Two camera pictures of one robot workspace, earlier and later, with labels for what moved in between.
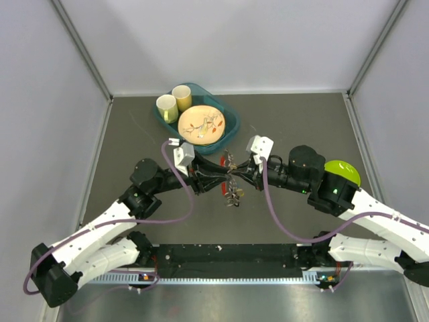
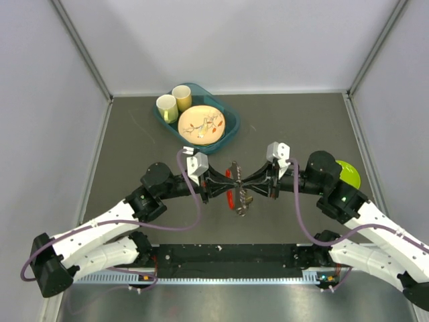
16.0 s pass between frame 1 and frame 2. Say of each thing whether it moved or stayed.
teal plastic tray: stayed
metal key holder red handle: moved
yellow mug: stayed
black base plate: stayed
